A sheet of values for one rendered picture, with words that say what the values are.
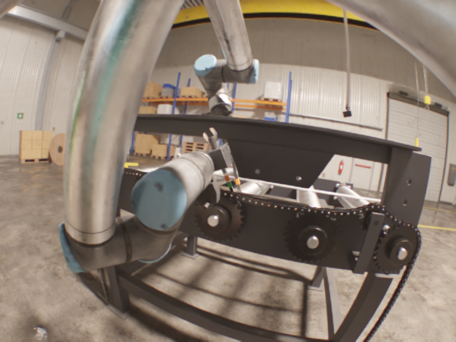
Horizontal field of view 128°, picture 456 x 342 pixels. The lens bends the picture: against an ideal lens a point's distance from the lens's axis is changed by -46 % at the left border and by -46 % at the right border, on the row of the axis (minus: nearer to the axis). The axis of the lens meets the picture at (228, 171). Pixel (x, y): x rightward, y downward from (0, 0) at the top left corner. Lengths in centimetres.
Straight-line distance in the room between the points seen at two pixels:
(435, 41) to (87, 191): 38
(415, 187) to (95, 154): 78
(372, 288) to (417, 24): 73
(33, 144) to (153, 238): 745
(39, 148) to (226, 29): 751
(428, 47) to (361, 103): 1024
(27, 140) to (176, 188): 746
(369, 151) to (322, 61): 1017
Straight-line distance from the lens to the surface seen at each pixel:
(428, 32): 21
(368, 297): 81
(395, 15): 22
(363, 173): 1014
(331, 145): 64
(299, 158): 63
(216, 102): 80
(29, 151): 771
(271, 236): 67
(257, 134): 65
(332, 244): 63
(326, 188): 159
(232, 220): 63
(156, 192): 31
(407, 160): 71
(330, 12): 781
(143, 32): 20
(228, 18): 54
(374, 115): 1055
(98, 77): 21
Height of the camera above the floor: 109
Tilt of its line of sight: 7 degrees down
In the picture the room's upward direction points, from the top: 7 degrees clockwise
